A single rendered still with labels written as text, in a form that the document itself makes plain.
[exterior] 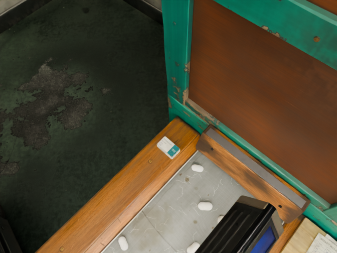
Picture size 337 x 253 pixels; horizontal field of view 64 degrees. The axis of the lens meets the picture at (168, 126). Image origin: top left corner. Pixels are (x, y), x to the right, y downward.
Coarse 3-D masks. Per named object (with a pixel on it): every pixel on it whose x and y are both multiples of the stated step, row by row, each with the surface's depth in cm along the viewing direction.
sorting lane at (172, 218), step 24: (216, 168) 79; (168, 192) 76; (192, 192) 76; (216, 192) 75; (240, 192) 75; (144, 216) 73; (168, 216) 73; (192, 216) 73; (216, 216) 72; (144, 240) 70; (168, 240) 70; (192, 240) 70
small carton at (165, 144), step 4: (164, 136) 79; (160, 140) 78; (164, 140) 78; (168, 140) 78; (160, 144) 78; (164, 144) 78; (168, 144) 78; (172, 144) 78; (160, 148) 78; (164, 148) 77; (168, 148) 77; (172, 148) 77; (176, 148) 77; (164, 152) 78; (168, 152) 76; (172, 152) 76; (176, 152) 76; (168, 156) 78; (172, 156) 76
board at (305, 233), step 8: (304, 224) 67; (312, 224) 67; (296, 232) 67; (304, 232) 67; (312, 232) 66; (320, 232) 66; (288, 240) 66; (296, 240) 66; (304, 240) 66; (312, 240) 66; (288, 248) 65; (296, 248) 65; (304, 248) 65
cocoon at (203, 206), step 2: (200, 202) 73; (202, 202) 72; (204, 202) 72; (206, 202) 72; (208, 202) 72; (198, 204) 73; (200, 204) 72; (202, 204) 72; (204, 204) 72; (206, 204) 72; (208, 204) 72; (210, 204) 72; (198, 206) 73; (200, 206) 72; (202, 206) 72; (204, 206) 72; (206, 206) 72; (208, 206) 72; (210, 206) 72; (212, 206) 72; (200, 208) 72; (202, 208) 72; (204, 208) 72; (206, 208) 72; (208, 208) 72; (210, 208) 72
